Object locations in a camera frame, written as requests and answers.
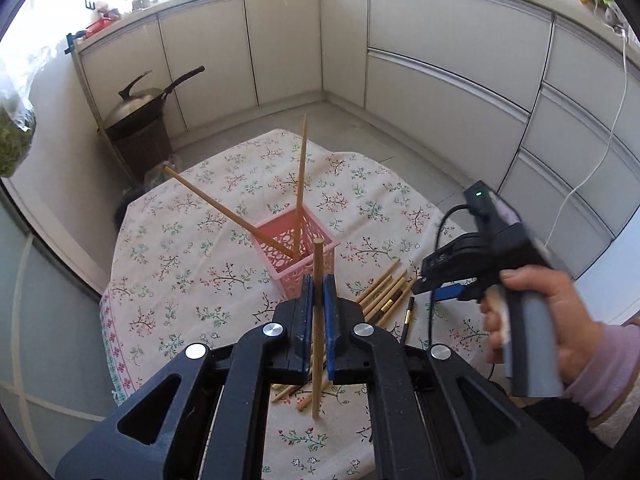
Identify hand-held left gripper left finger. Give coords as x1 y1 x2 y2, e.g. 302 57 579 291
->
55 276 321 480

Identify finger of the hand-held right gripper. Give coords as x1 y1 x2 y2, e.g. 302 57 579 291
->
415 278 483 304
420 234 495 282

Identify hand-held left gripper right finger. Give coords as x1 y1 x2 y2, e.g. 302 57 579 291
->
322 274 583 480

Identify pink plastic mesh basket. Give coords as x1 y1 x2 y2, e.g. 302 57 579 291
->
254 208 341 301

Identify light wooden chopstick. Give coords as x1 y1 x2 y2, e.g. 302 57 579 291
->
294 114 309 265
164 166 297 260
311 238 325 420

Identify pile of wooden chopsticks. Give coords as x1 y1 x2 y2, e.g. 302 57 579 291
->
271 259 417 411

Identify person's right forearm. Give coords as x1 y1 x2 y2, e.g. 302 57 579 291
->
562 317 640 421

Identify person's right hand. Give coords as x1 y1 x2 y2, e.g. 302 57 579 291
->
480 266 607 386

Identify black chopstick with gold band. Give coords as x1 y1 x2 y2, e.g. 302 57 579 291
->
367 285 407 323
399 296 417 345

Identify floral tablecloth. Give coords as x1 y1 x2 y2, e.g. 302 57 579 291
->
99 128 506 480

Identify clear plastic bag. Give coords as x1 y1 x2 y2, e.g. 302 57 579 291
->
145 157 183 188

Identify dark bag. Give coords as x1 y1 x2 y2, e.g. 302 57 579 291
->
115 185 151 226

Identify white kitchen cabinets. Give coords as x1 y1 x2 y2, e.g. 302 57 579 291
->
70 0 640 281

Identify brown stool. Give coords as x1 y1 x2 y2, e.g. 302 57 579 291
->
112 117 173 181

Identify frosted glass sliding door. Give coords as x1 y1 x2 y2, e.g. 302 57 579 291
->
0 180 121 480

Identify metal wok lid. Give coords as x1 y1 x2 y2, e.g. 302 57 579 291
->
105 71 168 126

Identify plastic bag of greens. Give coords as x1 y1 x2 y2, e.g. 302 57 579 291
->
0 45 38 178

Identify red container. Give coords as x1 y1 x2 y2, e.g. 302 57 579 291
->
85 17 117 40

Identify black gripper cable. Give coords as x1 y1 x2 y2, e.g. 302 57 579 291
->
424 203 496 381

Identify white power cable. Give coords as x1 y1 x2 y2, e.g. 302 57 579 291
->
547 27 631 246

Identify dark wok with handle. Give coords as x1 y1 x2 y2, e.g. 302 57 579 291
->
102 66 207 141

